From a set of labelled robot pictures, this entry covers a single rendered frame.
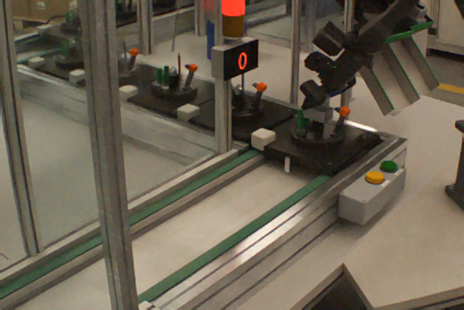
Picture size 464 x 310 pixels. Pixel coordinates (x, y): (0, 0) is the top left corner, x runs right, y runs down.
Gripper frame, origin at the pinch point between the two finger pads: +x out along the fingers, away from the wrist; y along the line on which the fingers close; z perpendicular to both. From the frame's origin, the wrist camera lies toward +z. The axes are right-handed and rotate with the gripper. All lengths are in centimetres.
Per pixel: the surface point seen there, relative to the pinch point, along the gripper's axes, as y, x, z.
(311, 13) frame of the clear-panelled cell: -86, 39, 42
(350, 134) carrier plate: -7.2, 4.8, -11.7
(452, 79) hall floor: -339, 135, -2
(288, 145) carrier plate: 8.3, 10.2, -4.7
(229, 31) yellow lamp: 21.3, -8.9, 20.2
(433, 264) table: 17, -9, -48
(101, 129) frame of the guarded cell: 85, -34, 0
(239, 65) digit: 20.2, -3.8, 13.8
